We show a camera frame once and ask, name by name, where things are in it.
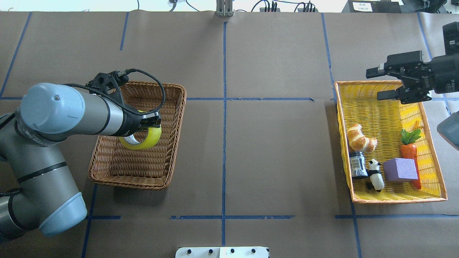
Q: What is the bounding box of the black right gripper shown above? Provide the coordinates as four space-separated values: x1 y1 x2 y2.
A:
366 51 446 104

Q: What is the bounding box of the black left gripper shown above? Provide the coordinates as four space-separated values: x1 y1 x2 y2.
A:
124 111 162 137

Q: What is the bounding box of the yellow tape roll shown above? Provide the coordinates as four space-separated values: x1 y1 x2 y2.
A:
118 126 162 150

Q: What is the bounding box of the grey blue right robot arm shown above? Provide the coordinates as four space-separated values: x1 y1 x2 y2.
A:
365 21 459 104

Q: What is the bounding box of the yellow plastic basket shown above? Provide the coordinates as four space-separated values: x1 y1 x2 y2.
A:
335 80 448 204

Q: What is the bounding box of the brown wicker basket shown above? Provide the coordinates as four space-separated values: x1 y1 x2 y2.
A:
87 83 187 190

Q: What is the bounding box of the toy croissant bread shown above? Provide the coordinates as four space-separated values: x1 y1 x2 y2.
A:
346 124 378 153

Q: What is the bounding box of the toy carrot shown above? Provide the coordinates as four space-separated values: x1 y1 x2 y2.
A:
400 129 422 190

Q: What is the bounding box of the purple foam block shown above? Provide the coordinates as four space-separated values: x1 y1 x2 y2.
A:
383 157 419 182

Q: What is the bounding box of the small dark can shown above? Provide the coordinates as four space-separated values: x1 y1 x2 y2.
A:
349 151 368 180

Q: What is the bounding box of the toy panda figure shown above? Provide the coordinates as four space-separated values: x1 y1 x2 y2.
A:
366 158 385 192

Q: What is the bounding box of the black camera cable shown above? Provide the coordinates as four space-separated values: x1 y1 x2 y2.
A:
65 68 166 116

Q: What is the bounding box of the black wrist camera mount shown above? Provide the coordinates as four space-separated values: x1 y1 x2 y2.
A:
85 71 128 107

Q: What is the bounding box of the aluminium frame post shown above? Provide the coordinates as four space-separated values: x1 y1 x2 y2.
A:
216 0 234 17

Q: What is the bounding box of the white column mount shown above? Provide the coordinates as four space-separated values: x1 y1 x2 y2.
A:
175 246 270 258

